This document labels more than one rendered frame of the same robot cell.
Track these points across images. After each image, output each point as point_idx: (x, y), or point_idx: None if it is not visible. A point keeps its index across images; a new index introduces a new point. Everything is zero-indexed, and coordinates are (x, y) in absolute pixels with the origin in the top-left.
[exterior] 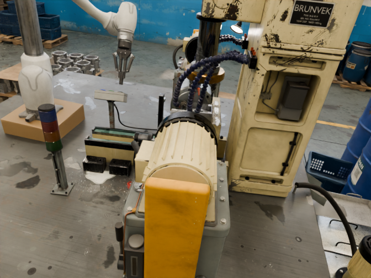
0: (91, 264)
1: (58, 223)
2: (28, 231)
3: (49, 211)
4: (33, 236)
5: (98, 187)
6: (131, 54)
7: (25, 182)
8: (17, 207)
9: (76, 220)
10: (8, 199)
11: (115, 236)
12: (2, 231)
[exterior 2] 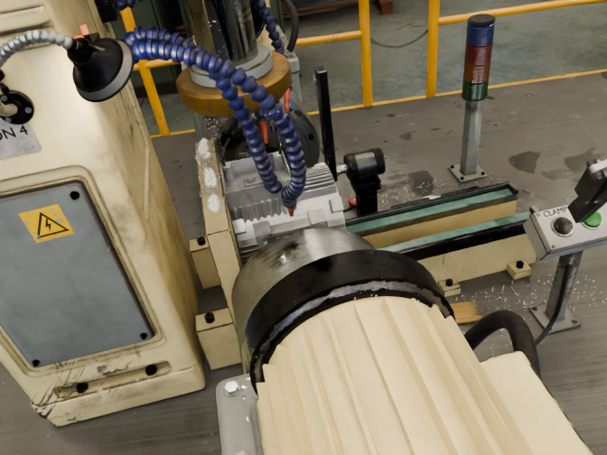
0: (340, 134)
1: (416, 144)
2: (436, 130)
3: (443, 149)
4: (425, 129)
5: (420, 192)
6: (606, 159)
7: (531, 160)
8: (486, 138)
9: (398, 153)
10: (511, 140)
11: (337, 157)
12: (462, 121)
